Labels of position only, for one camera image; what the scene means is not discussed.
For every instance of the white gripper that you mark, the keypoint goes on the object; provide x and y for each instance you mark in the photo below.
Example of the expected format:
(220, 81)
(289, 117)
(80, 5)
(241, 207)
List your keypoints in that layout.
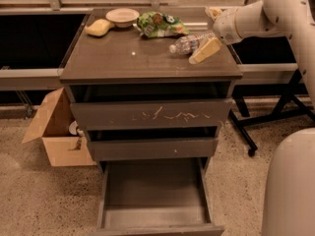
(224, 28)

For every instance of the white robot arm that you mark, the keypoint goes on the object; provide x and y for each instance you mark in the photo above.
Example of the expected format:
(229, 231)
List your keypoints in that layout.
(289, 203)

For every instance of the yellow sponge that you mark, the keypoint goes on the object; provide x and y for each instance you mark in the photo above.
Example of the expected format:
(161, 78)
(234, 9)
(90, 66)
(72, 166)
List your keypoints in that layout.
(99, 28)

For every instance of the grey open bottom drawer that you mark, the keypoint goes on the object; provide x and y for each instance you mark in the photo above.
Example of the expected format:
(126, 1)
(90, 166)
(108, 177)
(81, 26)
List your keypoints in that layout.
(160, 197)

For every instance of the clear plastic water bottle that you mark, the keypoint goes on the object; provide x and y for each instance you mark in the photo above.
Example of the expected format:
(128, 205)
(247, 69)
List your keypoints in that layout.
(187, 44)

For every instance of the grey drawer cabinet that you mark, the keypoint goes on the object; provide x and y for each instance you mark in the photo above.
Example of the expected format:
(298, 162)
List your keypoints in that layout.
(124, 43)

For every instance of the black stand with wheels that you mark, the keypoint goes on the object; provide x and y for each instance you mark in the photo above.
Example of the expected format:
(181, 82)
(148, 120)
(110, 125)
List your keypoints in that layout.
(287, 106)

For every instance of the metal window railing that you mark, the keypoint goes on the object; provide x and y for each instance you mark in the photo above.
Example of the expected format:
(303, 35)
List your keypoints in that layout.
(32, 72)

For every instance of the green chip bag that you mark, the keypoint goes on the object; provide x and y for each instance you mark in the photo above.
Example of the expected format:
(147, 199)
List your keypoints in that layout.
(156, 24)

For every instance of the white bowl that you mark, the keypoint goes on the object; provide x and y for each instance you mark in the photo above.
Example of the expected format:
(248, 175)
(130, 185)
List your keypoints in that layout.
(123, 17)

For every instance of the grey top drawer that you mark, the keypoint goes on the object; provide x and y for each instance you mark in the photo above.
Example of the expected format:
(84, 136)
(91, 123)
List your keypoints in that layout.
(151, 114)

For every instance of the open cardboard box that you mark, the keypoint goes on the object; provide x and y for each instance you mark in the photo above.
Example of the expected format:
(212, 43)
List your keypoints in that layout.
(53, 123)

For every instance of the grey middle drawer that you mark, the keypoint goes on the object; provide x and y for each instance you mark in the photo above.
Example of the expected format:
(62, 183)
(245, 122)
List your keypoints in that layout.
(152, 149)

